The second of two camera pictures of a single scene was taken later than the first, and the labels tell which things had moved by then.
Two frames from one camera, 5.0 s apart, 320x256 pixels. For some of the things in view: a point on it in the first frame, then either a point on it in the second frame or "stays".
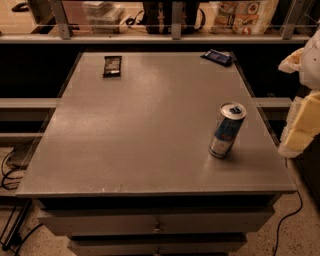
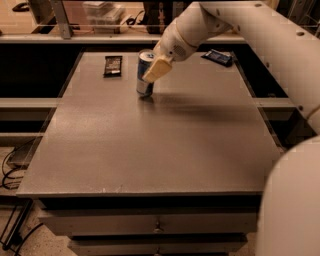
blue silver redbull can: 230,117 -> 144,60
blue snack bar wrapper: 218,56 stays
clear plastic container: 103,17 stays
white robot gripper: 312,65 -> 170,42
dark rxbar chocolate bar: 112,67 stays
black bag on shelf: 158,16 stays
